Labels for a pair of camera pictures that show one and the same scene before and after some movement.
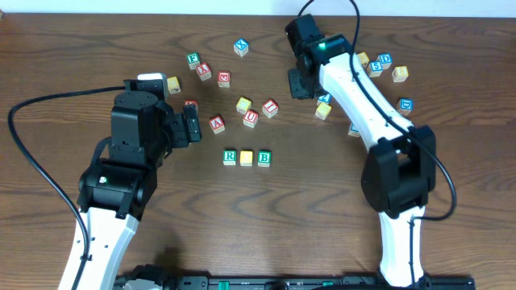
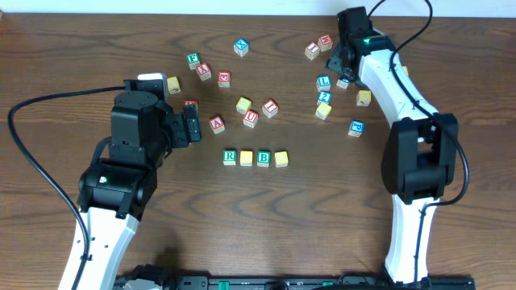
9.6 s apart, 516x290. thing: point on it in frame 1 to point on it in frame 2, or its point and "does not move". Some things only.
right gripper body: (298, 83) to (339, 61)
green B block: (264, 158) does not move
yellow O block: (247, 158) does not move
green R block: (230, 157) does not move
